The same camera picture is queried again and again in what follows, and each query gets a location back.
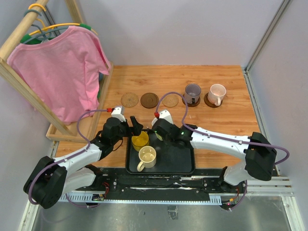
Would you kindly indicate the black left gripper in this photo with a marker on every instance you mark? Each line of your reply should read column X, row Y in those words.
column 135, row 130

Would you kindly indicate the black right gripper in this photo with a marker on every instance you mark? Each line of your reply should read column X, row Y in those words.
column 168, row 143

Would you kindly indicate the yellow translucent cup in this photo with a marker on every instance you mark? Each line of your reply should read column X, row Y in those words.
column 140, row 141

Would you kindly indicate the cream mug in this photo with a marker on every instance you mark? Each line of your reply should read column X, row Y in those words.
column 147, row 156

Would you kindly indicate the large woven rattan coaster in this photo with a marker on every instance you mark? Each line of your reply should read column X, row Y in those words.
column 129, row 99

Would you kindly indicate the purple mug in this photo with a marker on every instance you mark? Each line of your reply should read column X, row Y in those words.
column 192, row 93

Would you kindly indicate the pink mug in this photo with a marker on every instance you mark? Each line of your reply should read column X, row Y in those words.
column 216, row 94

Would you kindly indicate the pale green mug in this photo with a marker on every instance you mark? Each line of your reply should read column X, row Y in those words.
column 159, row 137

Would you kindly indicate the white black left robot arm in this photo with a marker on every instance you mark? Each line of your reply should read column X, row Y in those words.
column 51, row 178

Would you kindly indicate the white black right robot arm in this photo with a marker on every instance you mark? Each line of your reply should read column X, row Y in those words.
column 255, row 152

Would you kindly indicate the small woven rattan coaster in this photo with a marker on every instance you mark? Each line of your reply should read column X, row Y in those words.
column 170, row 100

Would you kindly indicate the black plastic tray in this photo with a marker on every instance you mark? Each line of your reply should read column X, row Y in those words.
column 170, row 160

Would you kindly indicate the wooden clothes rack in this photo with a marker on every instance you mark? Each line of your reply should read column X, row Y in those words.
column 57, row 131

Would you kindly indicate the pink t-shirt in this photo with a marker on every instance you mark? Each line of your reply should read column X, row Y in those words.
column 63, row 72

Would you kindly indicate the yellow clothes hanger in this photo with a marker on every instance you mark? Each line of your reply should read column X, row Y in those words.
column 75, row 12

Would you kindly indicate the grey clothes hanger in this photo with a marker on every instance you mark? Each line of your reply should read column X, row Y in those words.
column 43, row 35

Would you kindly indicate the green clothes hanger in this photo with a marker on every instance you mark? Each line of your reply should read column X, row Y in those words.
column 83, row 26

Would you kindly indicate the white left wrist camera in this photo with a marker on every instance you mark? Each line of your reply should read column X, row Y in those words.
column 118, row 112

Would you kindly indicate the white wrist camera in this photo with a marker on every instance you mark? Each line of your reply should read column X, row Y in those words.
column 118, row 112
column 166, row 115

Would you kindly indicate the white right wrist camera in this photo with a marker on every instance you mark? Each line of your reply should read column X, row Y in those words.
column 166, row 115

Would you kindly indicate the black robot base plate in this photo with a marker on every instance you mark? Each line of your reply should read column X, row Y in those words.
column 202, row 182

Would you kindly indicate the grey slotted cable duct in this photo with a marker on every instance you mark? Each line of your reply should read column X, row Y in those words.
column 92, row 198

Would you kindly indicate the aluminium frame post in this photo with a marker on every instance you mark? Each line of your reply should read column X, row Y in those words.
column 267, row 34

